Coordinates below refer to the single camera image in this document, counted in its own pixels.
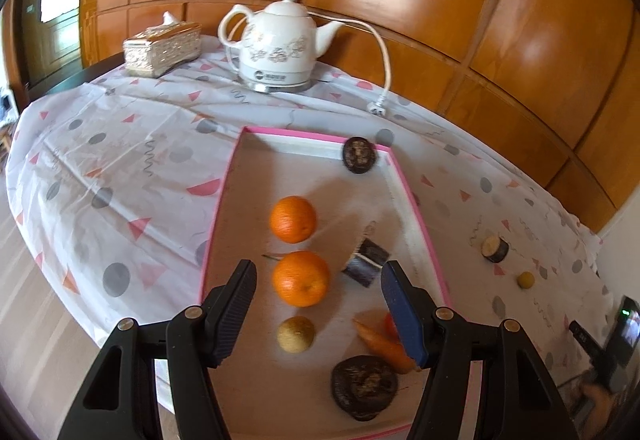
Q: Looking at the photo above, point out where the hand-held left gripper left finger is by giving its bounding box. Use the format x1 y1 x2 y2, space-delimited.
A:
64 259 258 440

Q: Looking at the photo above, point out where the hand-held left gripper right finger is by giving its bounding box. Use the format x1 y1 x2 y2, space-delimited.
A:
380 260 577 440

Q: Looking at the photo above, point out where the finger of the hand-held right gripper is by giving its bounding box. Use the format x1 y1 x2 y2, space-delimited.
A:
569 320 608 366

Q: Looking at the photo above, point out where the orange carrot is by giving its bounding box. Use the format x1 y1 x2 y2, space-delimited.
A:
353 317 422 375

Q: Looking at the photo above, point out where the small yellowish round fruit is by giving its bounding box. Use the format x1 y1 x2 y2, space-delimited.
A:
277 316 316 352

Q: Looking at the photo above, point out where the orange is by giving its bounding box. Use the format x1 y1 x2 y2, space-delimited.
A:
270 195 318 244
272 251 331 308

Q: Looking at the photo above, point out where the dark brown round lump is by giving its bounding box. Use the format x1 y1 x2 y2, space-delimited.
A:
331 355 399 422
342 137 377 174

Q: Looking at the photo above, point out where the pink shallow box tray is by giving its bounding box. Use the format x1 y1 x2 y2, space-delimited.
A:
199 125 453 438

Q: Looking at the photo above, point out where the person's right hand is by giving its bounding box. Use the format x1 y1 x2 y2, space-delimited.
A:
580 372 626 426

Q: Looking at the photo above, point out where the white printed tablecloth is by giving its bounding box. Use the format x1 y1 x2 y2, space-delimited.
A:
5 38 608 440

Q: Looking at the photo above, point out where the silver kettle base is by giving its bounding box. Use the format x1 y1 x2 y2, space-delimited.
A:
236 70 315 94

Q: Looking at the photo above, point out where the white ceramic electric kettle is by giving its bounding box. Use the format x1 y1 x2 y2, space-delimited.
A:
218 0 346 86

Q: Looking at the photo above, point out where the cream patterned tissue box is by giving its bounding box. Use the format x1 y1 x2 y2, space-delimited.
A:
122 12 203 79

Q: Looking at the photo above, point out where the white power cord with plug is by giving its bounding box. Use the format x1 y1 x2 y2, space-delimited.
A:
305 12 392 116

